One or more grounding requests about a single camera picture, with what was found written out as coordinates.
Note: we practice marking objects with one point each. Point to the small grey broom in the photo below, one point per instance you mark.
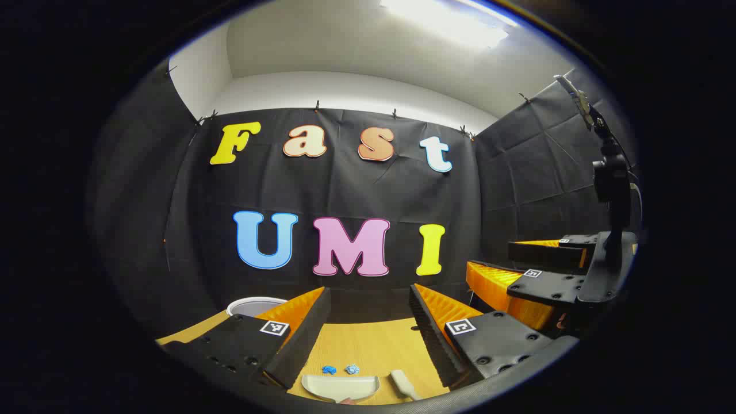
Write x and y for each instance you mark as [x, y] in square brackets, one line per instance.
[401, 381]

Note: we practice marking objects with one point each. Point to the ceiling light panel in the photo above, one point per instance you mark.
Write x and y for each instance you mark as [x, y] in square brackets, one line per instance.
[443, 20]

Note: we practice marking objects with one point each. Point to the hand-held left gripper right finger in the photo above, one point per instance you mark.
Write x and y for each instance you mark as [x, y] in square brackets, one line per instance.
[431, 339]

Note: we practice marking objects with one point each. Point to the wooden desktop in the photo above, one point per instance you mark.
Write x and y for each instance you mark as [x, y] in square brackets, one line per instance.
[368, 345]

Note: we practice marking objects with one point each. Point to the grey plastic dustpan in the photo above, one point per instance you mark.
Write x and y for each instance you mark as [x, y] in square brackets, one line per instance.
[339, 386]

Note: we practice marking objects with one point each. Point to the light blue paper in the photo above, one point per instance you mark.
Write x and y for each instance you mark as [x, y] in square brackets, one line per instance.
[352, 368]

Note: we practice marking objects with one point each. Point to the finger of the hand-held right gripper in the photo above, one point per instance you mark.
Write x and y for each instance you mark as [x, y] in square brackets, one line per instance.
[546, 287]
[546, 256]

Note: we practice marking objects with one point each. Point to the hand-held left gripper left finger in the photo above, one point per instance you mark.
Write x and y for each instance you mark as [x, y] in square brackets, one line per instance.
[305, 339]

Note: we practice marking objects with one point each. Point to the white ribbed garbage bin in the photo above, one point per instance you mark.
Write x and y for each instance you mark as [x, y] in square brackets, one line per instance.
[247, 307]

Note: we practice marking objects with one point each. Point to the dark blue paper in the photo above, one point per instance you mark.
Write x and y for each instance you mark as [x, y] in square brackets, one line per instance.
[329, 370]

